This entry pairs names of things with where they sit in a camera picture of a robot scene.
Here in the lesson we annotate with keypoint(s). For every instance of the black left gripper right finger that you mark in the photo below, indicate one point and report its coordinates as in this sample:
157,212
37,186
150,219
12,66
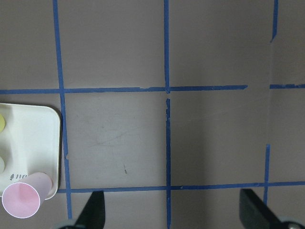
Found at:
254,214

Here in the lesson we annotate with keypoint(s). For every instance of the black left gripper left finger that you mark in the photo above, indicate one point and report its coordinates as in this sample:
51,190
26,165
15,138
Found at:
93,214

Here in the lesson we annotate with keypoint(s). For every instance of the pink plastic cup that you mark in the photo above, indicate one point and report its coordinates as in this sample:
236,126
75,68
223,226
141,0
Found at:
23,199

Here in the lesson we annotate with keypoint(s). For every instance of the cream white plastic cup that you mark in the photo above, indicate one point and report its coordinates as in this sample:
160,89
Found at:
2,165

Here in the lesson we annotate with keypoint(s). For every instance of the yellow plastic cup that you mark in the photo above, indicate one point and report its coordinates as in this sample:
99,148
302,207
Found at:
2,123

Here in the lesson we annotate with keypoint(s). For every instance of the cream plastic tray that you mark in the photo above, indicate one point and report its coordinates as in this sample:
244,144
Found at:
30,142

